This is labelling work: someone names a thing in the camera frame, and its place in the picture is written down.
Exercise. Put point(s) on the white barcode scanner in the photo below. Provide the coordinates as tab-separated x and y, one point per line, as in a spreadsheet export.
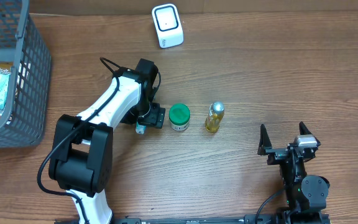
167	25

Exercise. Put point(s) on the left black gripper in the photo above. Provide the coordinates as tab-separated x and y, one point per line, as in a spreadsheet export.
158	116

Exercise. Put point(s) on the yellow liquid bottle silver cap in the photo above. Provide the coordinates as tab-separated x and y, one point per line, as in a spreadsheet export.
215	115

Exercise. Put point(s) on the grey plastic mesh basket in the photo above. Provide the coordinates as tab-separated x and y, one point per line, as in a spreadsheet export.
22	122

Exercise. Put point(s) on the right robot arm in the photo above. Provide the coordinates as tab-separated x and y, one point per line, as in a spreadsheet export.
306	194

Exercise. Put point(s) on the small teal white packet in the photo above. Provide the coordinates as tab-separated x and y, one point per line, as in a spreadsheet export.
140	129

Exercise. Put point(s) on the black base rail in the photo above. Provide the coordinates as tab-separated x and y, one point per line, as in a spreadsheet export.
247	219

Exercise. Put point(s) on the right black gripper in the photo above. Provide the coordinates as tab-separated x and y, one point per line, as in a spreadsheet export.
277	154

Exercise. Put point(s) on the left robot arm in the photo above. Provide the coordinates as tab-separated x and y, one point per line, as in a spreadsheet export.
81	156

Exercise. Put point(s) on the green lid white jar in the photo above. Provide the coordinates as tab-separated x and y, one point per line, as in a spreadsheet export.
179	117

